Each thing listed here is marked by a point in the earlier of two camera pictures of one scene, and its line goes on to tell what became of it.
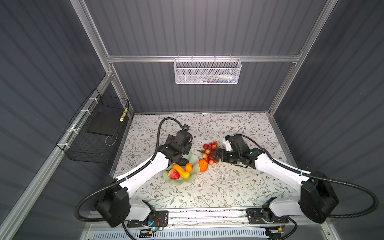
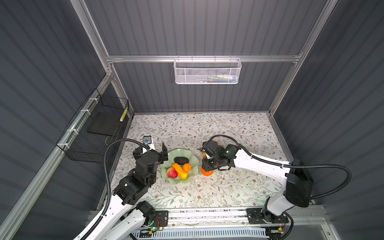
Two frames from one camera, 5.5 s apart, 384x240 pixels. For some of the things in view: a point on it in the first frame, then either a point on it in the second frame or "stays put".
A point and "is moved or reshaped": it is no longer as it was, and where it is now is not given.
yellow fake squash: x=183 y=173 stays put
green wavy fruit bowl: x=193 y=160 stays put
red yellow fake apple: x=173 y=174 stays put
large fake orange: x=203 y=165 is moved or reshaped
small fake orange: x=188 y=167 stays put
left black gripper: x=170 y=139 to x=159 y=158
